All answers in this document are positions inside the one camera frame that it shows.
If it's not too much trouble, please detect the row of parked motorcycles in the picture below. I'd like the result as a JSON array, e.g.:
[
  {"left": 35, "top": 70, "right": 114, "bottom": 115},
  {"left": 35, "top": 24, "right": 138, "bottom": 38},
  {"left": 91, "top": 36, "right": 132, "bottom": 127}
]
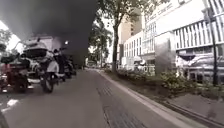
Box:
[{"left": 0, "top": 48, "right": 78, "bottom": 95}]

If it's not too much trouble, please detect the grey asphalt road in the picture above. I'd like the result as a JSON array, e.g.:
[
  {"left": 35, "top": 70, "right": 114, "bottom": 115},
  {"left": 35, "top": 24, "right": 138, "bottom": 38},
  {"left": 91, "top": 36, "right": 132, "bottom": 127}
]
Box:
[{"left": 0, "top": 68, "right": 188, "bottom": 128}]

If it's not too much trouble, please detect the grey paved sidewalk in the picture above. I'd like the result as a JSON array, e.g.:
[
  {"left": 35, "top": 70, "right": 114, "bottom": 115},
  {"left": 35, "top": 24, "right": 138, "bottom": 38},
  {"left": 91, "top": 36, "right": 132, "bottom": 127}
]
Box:
[{"left": 163, "top": 92, "right": 224, "bottom": 126}]

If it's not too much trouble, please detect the dark pole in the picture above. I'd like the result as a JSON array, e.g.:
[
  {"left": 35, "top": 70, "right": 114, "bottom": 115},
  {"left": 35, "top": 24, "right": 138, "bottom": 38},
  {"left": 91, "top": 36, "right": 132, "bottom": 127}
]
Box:
[{"left": 201, "top": 0, "right": 221, "bottom": 86}]

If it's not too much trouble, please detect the beige tall building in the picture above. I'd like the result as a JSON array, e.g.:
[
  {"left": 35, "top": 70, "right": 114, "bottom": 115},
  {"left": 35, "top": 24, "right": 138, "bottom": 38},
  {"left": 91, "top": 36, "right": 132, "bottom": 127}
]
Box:
[{"left": 117, "top": 14, "right": 144, "bottom": 64}]

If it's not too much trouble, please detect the pale concrete kerb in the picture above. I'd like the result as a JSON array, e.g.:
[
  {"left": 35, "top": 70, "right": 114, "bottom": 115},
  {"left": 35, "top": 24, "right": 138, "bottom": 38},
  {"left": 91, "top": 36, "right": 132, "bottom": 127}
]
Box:
[{"left": 96, "top": 69, "right": 209, "bottom": 128}]

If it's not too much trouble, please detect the green bushes strip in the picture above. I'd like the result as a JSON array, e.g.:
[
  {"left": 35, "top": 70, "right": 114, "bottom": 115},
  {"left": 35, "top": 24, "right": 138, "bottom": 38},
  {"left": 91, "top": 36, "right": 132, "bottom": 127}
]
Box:
[{"left": 105, "top": 68, "right": 224, "bottom": 101}]

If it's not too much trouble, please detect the large white building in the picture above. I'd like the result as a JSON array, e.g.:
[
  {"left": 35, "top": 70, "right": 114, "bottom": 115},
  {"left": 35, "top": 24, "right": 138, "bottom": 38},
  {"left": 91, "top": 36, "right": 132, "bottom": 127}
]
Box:
[{"left": 120, "top": 0, "right": 224, "bottom": 84}]

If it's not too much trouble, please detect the dark overhead structure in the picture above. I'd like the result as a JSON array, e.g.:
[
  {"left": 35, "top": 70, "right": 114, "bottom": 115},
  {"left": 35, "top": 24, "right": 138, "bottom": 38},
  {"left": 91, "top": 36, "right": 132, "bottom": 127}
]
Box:
[{"left": 0, "top": 0, "right": 101, "bottom": 66}]

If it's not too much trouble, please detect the leafy tree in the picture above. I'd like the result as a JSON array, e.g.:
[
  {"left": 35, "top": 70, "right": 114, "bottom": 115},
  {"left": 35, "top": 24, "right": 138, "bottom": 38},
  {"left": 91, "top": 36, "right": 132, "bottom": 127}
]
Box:
[{"left": 87, "top": 18, "right": 114, "bottom": 69}]

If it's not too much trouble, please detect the white truck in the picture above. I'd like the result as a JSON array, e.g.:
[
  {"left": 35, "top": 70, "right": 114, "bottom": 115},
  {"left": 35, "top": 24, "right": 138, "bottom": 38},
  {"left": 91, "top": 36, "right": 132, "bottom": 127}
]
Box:
[{"left": 20, "top": 35, "right": 64, "bottom": 81}]

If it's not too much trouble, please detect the tall tree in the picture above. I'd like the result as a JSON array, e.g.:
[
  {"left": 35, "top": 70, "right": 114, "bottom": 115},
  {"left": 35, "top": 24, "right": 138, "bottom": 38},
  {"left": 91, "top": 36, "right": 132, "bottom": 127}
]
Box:
[{"left": 96, "top": 0, "right": 168, "bottom": 75}]

